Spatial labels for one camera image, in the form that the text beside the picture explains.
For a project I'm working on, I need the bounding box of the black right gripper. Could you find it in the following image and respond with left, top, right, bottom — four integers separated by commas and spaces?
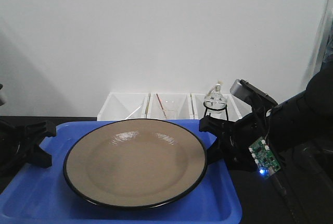
199, 113, 285, 172

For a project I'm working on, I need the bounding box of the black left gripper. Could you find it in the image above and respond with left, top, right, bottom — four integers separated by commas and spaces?
1, 120, 57, 176

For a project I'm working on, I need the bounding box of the blue plastic tray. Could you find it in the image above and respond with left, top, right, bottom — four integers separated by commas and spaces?
1, 121, 242, 223

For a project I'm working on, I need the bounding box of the beige plate with black rim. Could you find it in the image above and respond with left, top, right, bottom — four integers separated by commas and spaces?
63, 119, 207, 209

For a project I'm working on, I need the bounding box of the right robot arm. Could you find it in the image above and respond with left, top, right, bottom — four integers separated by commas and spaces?
199, 67, 332, 175

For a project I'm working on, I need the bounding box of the white right storage bin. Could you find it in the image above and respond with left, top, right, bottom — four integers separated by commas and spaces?
190, 93, 251, 121

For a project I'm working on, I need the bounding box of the white storage bin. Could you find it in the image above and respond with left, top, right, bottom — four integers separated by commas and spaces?
190, 93, 251, 121
97, 92, 150, 121
147, 93, 194, 120

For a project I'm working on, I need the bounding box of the glass alcohol lamp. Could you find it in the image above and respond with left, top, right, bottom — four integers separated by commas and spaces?
203, 81, 227, 111

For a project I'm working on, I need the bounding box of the clear glass beaker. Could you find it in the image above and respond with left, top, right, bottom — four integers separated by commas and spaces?
162, 100, 178, 120

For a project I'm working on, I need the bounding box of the green circuit board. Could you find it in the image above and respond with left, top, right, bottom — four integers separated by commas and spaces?
248, 137, 281, 179

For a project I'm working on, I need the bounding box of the white middle storage bin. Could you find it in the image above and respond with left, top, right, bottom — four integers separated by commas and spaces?
147, 93, 194, 120

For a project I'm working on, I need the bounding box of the clear glass stirring rod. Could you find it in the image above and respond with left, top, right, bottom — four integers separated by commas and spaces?
125, 105, 143, 120

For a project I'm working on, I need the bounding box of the white left storage bin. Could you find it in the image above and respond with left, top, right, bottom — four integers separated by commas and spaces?
97, 92, 150, 121

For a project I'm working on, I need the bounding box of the black wire tripod stand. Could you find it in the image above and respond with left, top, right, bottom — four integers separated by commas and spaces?
203, 102, 229, 120

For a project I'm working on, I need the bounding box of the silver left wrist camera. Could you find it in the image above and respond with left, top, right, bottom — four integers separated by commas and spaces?
0, 84, 7, 106

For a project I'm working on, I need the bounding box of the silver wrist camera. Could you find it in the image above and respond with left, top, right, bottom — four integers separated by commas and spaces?
229, 79, 278, 109
0, 84, 7, 106

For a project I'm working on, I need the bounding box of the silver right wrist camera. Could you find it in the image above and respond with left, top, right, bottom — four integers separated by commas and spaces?
229, 79, 278, 109

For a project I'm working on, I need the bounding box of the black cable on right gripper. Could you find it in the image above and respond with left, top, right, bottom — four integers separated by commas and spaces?
267, 171, 310, 224

